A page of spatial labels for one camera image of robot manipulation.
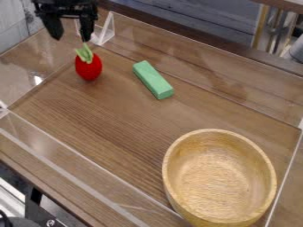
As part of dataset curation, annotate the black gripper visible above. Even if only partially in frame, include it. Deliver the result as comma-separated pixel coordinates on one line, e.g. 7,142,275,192
32,0,99,43

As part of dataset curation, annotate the red plush strawberry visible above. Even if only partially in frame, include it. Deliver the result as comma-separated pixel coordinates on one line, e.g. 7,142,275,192
75,43,103,81

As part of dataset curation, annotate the green rectangular block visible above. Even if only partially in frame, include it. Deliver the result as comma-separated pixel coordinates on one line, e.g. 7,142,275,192
132,60,174,100

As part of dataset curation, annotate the wooden oval bowl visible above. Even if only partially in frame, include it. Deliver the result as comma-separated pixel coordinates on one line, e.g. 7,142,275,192
162,129,276,227

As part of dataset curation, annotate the clear acrylic corner bracket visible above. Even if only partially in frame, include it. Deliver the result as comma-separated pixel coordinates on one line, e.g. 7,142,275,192
75,12,115,46

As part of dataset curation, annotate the clear acrylic tray wall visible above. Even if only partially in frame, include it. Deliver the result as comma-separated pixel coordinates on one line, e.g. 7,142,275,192
0,102,183,227

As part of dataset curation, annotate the black cable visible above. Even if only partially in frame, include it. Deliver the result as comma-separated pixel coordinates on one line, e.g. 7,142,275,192
0,209,13,227

